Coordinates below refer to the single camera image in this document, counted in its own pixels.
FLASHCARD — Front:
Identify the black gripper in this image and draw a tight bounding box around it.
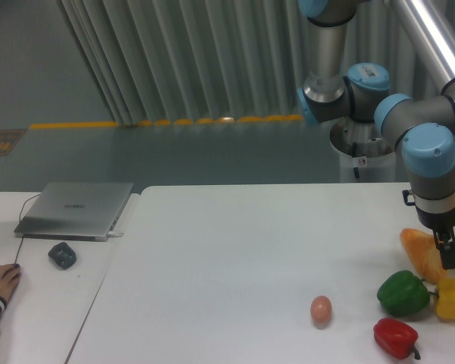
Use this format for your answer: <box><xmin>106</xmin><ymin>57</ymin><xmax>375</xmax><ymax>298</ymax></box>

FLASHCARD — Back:
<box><xmin>402</xmin><ymin>190</ymin><xmax>455</xmax><ymax>270</ymax></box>

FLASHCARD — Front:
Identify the orange triangular bread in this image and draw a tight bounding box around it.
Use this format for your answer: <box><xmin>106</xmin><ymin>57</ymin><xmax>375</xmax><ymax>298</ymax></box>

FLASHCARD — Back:
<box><xmin>400</xmin><ymin>228</ymin><xmax>447</xmax><ymax>285</ymax></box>

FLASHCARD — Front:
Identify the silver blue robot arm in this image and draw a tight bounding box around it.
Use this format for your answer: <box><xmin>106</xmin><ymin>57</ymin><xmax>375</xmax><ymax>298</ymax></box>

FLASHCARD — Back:
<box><xmin>297</xmin><ymin>1</ymin><xmax>455</xmax><ymax>270</ymax></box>

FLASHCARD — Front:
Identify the person's hand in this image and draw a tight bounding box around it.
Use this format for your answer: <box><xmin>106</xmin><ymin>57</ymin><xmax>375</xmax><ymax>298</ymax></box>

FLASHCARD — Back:
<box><xmin>0</xmin><ymin>264</ymin><xmax>21</xmax><ymax>303</ymax></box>

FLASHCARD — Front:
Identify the yellow bell pepper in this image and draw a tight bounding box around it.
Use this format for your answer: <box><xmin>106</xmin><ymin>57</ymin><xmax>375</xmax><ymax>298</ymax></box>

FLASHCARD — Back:
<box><xmin>433</xmin><ymin>277</ymin><xmax>455</xmax><ymax>322</ymax></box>

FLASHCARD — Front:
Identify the green bell pepper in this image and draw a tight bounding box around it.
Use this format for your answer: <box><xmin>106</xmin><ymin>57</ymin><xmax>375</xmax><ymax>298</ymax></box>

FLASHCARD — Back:
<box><xmin>376</xmin><ymin>270</ymin><xmax>430</xmax><ymax>317</ymax></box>

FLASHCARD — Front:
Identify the red bell pepper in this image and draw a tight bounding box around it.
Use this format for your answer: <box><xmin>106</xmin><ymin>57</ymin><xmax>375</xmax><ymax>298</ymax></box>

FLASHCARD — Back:
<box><xmin>373</xmin><ymin>318</ymin><xmax>421</xmax><ymax>360</ymax></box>

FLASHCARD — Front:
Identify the brown egg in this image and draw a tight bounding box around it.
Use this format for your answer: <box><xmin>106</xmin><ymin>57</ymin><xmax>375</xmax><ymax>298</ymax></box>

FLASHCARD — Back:
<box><xmin>310</xmin><ymin>296</ymin><xmax>332</xmax><ymax>325</ymax></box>

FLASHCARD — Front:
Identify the white usb plug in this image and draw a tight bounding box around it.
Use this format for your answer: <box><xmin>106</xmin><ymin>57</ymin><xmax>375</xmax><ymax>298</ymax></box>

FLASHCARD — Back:
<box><xmin>108</xmin><ymin>231</ymin><xmax>124</xmax><ymax>237</ymax></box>

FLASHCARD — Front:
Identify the grey pleated curtain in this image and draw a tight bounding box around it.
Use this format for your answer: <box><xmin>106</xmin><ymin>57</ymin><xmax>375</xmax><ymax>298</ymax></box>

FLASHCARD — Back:
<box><xmin>55</xmin><ymin>0</ymin><xmax>455</xmax><ymax>126</ymax></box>

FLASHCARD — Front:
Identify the silver closed laptop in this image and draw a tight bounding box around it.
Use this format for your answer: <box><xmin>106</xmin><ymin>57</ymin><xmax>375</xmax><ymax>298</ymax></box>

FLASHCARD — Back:
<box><xmin>14</xmin><ymin>182</ymin><xmax>133</xmax><ymax>241</ymax></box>

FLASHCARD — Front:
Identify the small black plastic holder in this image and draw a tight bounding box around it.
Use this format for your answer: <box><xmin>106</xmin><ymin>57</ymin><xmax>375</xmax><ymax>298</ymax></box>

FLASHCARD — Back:
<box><xmin>48</xmin><ymin>242</ymin><xmax>77</xmax><ymax>270</ymax></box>

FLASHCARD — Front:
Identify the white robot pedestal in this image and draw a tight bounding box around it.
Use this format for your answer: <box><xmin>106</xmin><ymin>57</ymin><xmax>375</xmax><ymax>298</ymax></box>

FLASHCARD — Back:
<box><xmin>329</xmin><ymin>118</ymin><xmax>397</xmax><ymax>183</ymax></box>

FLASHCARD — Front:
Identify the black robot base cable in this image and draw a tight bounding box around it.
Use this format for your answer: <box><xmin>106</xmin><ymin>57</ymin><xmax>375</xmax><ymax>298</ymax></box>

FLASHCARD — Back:
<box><xmin>350</xmin><ymin>142</ymin><xmax>360</xmax><ymax>180</ymax></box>

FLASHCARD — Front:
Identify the black mouse cable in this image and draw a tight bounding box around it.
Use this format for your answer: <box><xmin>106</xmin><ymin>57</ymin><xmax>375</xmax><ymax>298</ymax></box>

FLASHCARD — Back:
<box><xmin>0</xmin><ymin>189</ymin><xmax>42</xmax><ymax>266</ymax></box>

